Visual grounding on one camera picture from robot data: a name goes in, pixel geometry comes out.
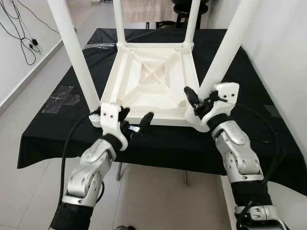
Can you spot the beige cloth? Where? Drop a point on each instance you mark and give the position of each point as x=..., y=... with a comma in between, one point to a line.
x=148, y=10

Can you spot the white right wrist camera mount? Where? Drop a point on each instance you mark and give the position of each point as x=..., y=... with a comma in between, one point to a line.
x=225, y=91

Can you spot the grey square tape patch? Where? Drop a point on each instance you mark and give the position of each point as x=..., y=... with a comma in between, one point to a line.
x=272, y=110

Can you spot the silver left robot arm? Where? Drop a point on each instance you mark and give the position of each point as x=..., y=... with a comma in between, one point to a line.
x=91, y=163

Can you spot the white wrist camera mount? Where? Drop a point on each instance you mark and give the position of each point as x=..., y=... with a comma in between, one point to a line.
x=110, y=115
x=225, y=91

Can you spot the black tablecloth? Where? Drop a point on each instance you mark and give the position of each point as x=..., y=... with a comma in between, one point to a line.
x=192, y=153

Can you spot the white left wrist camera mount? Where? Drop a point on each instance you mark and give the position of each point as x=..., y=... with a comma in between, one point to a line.
x=110, y=115

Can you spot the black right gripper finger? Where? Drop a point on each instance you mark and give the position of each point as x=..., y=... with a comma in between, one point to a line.
x=193, y=99

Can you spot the robot left leg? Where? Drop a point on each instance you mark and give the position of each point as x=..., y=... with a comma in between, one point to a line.
x=123, y=228

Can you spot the clear tape cross patch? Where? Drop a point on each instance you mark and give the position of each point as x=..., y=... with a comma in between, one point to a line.
x=60, y=99

